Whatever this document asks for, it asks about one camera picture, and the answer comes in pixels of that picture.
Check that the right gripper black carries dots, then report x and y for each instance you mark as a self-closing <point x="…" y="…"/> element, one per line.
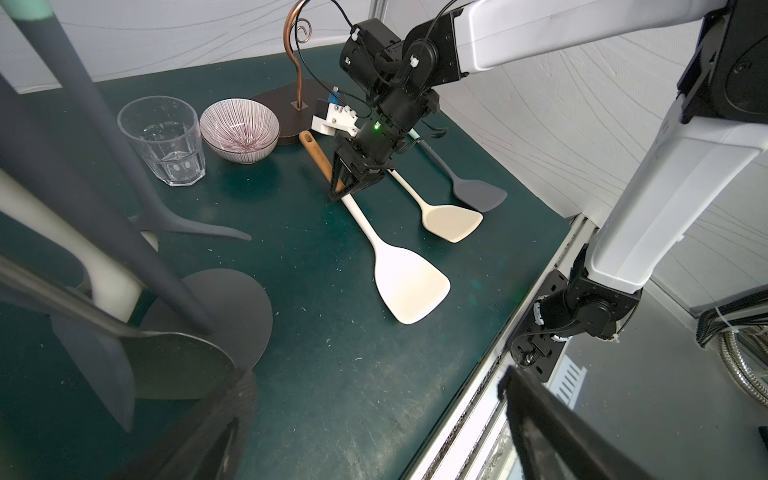
<point x="395" y="116"/>

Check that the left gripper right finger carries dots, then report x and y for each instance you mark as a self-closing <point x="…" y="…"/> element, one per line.
<point x="546" y="434"/>

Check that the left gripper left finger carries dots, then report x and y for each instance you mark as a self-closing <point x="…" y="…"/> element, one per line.
<point x="208" y="442"/>

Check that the cream spatula mint handle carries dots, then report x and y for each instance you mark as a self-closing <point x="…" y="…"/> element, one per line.
<point x="449" y="222"/>

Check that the white spatula light wood handle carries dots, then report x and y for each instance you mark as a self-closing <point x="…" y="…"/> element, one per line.
<point x="410" y="286"/>

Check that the grey spatula mint handle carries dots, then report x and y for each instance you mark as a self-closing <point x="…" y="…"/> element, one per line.
<point x="479" y="195"/>

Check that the grey utensil rack stand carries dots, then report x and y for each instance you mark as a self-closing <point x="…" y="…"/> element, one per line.
<point x="225" y="306"/>

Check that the brown metal scroll stand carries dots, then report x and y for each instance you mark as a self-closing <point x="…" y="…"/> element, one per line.
<point x="293" y="104"/>

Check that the pink striped bowl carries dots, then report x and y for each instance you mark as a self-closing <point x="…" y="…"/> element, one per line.
<point x="240" y="130"/>

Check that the clear drinking glass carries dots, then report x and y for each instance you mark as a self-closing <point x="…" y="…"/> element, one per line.
<point x="164" y="131"/>

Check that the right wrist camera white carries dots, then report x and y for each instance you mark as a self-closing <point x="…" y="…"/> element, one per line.
<point x="330" y="116"/>

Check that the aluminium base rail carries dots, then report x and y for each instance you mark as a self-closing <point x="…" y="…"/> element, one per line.
<point x="476" y="413"/>

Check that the cream utensil orange handle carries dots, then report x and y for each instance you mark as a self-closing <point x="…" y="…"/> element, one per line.
<point x="109" y="286"/>

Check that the black cable bundle corner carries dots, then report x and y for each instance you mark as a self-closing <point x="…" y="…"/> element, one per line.
<point x="734" y="324"/>

